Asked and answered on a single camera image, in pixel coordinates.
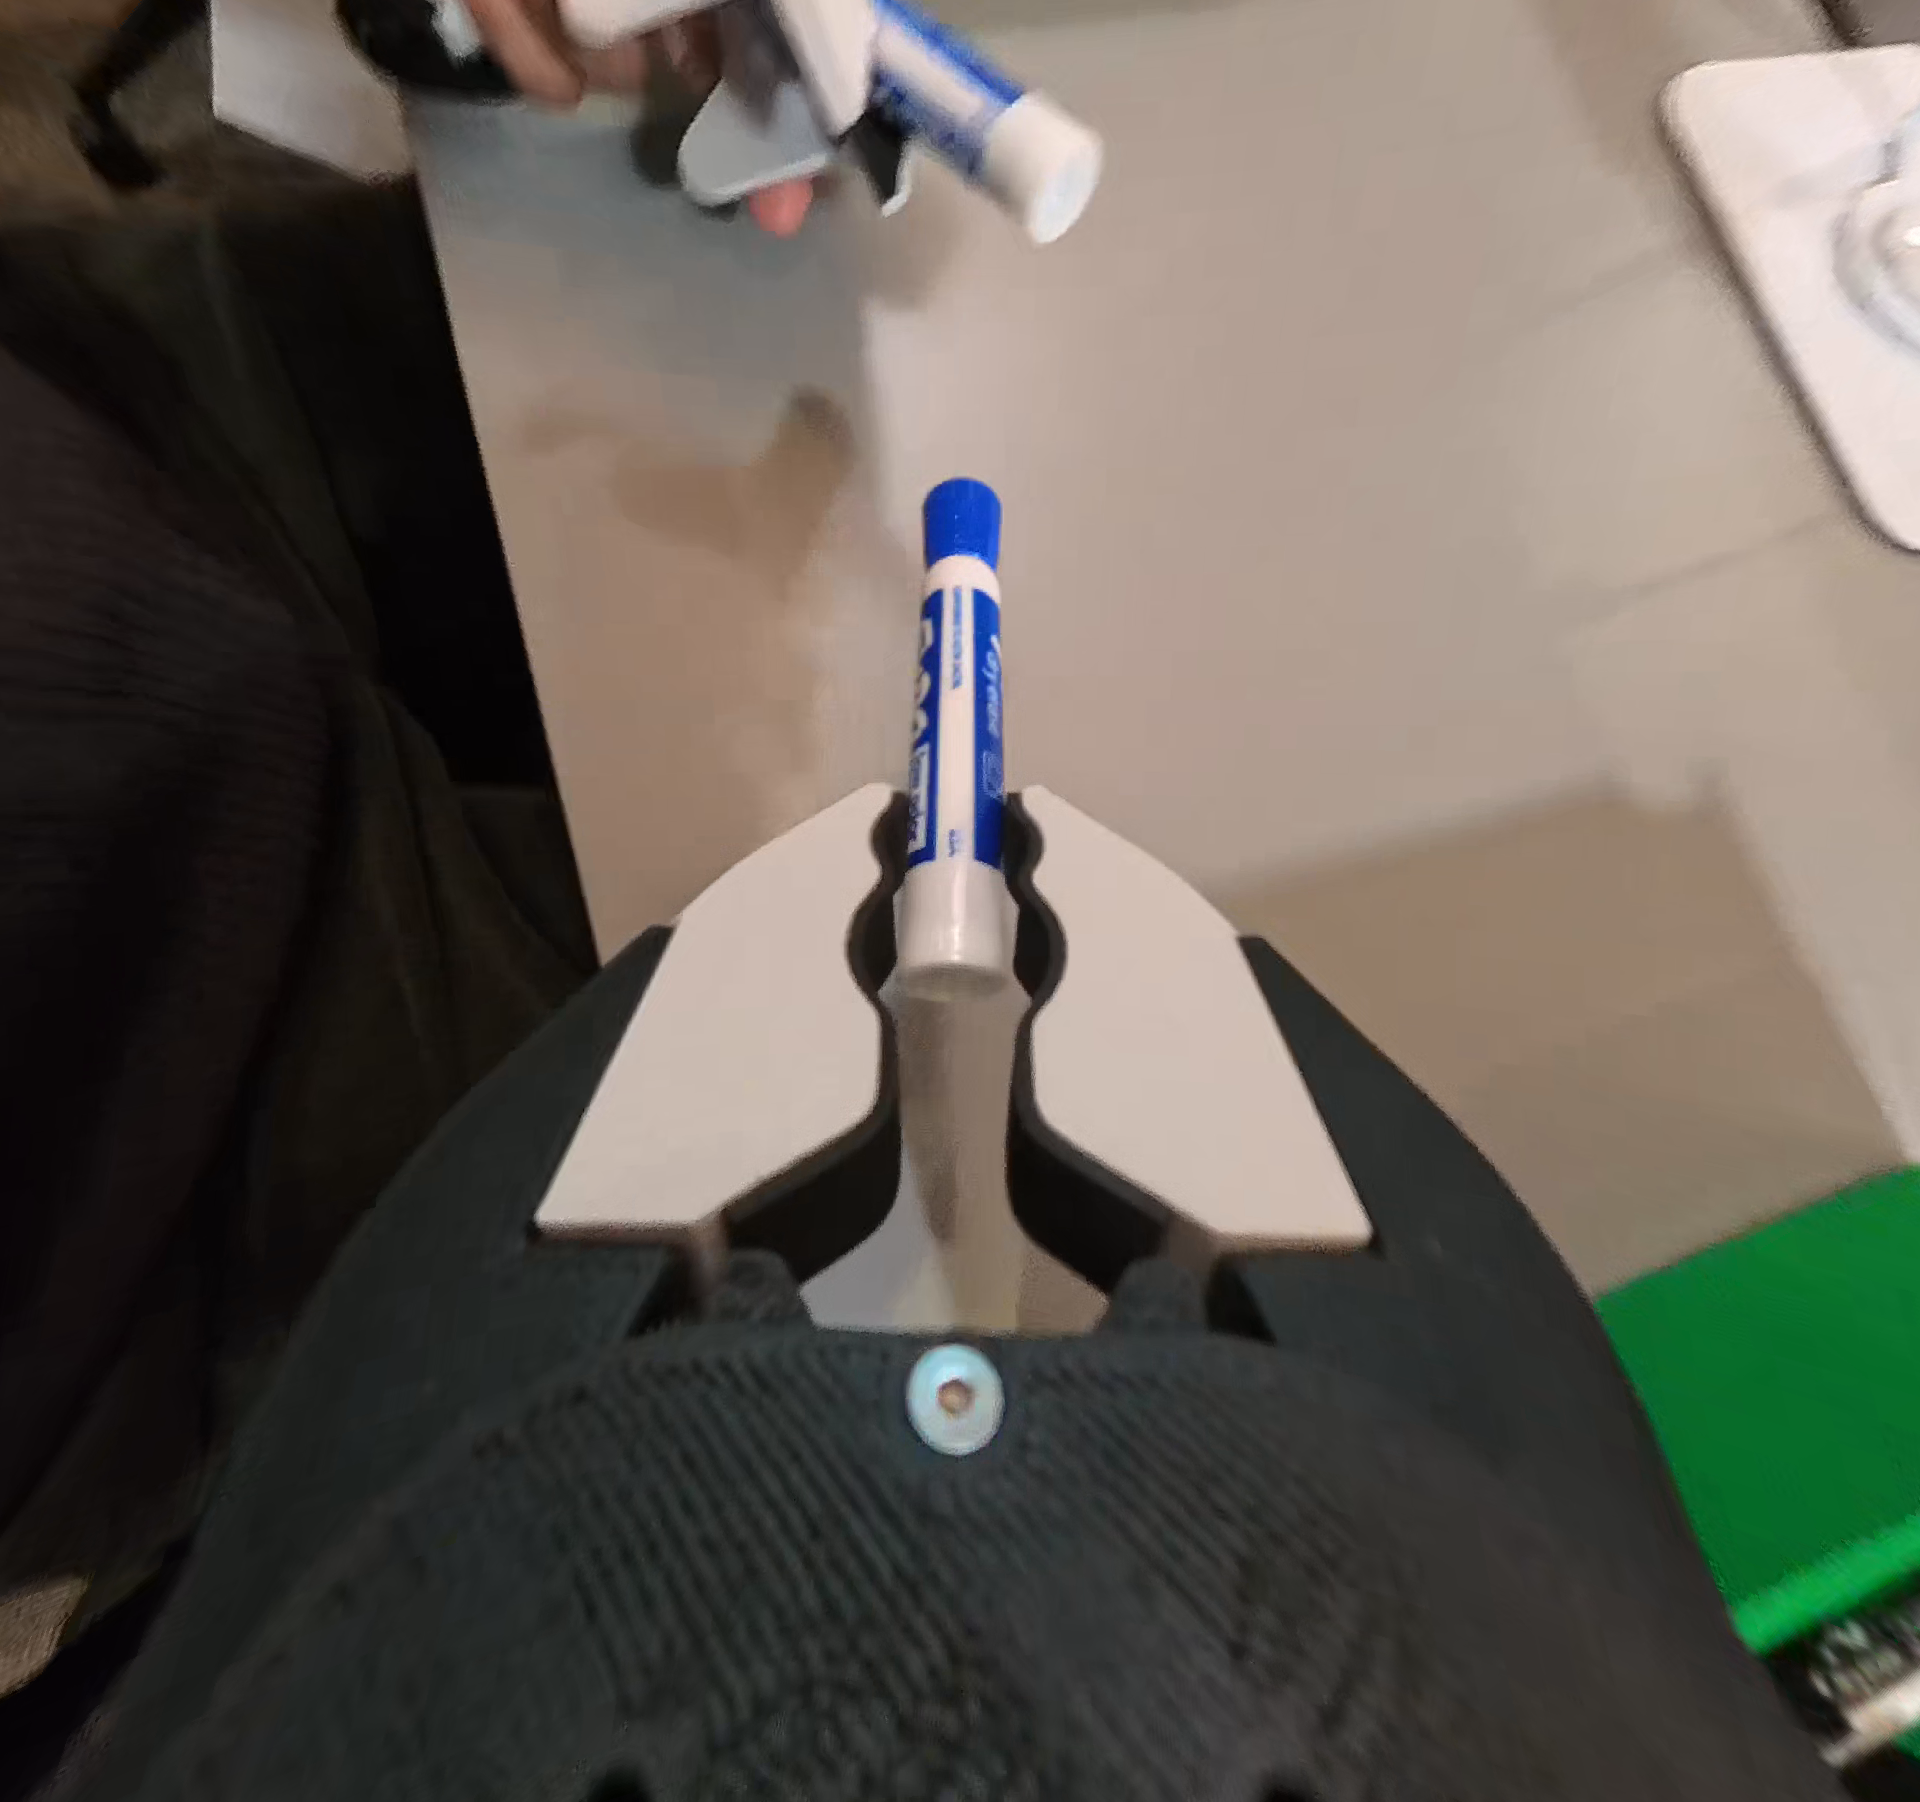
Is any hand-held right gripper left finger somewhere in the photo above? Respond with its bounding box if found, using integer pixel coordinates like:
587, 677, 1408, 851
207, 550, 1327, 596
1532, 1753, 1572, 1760
532, 780, 909, 1270

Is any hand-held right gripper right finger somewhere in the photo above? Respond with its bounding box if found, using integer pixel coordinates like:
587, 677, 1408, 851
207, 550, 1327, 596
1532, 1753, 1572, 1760
1009, 786, 1376, 1255

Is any blue dry erase marker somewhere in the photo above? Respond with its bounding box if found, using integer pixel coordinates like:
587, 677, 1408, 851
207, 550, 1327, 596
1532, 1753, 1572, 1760
897, 475, 1010, 1002
863, 0, 1104, 247

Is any green plastic bin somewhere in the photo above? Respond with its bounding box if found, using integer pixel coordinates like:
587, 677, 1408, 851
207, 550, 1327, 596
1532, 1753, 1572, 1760
1593, 1165, 1920, 1661

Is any black dry erase marker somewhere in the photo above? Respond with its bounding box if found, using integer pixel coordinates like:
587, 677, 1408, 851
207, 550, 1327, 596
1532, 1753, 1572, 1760
1770, 1606, 1920, 1776

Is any white desk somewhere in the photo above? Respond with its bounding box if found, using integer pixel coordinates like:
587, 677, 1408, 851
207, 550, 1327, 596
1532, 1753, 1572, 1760
211, 0, 1920, 1383

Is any black chair base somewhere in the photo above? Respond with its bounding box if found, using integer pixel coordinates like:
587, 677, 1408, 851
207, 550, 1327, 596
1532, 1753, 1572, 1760
69, 0, 213, 190

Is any white lamp stand base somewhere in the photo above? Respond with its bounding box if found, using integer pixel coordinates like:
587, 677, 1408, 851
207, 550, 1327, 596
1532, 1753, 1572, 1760
1657, 44, 1920, 556

